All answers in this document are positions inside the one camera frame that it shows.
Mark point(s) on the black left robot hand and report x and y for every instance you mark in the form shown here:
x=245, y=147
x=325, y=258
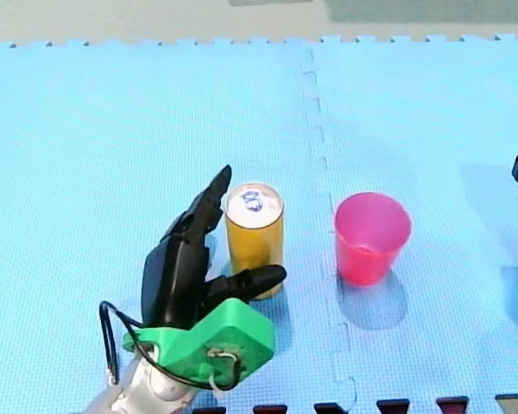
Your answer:
x=177, y=267

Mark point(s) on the yellow drink can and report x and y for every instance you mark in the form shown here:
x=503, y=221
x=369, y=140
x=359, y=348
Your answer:
x=254, y=237

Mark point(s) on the pink plastic cup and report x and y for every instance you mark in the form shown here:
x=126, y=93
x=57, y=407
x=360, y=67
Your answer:
x=369, y=246

